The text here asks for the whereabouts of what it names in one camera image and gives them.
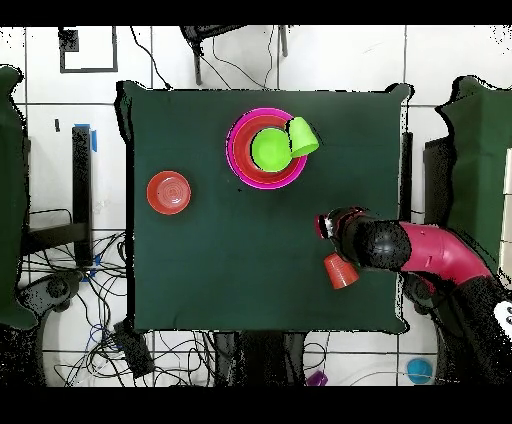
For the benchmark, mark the orange cup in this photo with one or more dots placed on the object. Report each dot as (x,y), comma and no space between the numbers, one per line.
(338,274)

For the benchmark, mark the green cup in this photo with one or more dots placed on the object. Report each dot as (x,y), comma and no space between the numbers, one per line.
(304,138)

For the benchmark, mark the small green bowl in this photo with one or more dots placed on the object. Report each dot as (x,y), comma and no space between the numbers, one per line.
(270,150)

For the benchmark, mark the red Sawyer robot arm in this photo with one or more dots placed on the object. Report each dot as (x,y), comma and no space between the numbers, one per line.
(432,248)

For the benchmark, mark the large pink bowl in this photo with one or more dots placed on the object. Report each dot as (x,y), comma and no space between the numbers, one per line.
(264,184)

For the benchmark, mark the dark green tablecloth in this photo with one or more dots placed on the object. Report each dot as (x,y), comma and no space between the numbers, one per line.
(240,280)

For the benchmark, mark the large orange bowl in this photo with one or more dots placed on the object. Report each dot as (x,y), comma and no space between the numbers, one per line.
(240,156)

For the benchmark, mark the black metal stand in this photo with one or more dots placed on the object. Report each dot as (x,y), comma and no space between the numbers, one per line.
(436,180)
(82,180)

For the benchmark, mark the small purple object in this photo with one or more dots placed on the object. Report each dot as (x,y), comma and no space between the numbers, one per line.
(318,378)

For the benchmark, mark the small orange bowl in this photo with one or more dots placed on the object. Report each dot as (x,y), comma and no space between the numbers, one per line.
(168,192)

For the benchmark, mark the green cloth covered table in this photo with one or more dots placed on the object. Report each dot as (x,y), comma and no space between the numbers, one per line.
(480,160)
(8,200)

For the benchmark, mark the blue disc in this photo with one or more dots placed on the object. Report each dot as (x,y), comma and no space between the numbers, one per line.
(419,370)

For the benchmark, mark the black power brick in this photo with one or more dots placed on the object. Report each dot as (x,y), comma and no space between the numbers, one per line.
(134,352)

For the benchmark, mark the blue tape strip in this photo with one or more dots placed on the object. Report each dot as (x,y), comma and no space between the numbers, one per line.
(94,142)

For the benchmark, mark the black camera tripod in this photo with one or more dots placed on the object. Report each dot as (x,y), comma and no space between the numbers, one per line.
(197,60)

